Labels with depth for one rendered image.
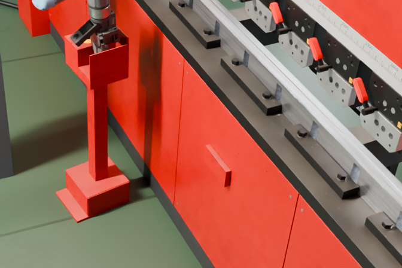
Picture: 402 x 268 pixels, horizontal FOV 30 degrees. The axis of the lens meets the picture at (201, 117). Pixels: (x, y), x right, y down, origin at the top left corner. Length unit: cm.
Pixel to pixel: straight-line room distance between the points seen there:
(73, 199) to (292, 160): 131
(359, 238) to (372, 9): 60
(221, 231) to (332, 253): 72
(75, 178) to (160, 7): 83
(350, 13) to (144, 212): 157
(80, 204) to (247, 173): 101
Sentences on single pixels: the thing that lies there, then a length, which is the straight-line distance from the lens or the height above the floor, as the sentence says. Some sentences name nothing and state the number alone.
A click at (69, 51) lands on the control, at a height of 73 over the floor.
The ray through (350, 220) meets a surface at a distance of 207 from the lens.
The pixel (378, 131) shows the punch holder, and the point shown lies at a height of 113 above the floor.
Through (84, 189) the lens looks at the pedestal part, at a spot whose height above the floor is 12.
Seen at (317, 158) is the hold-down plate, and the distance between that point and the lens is 218.
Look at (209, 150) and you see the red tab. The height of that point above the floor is 62.
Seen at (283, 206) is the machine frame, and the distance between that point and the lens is 227.
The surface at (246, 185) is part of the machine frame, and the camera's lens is 245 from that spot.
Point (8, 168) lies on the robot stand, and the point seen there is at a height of 5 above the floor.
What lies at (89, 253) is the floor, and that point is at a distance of 307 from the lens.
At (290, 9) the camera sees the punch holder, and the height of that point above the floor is 123.
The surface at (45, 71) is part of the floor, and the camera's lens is 401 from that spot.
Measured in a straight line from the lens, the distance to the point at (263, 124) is 231.
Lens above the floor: 231
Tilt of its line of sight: 38 degrees down
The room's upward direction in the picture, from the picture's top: 5 degrees clockwise
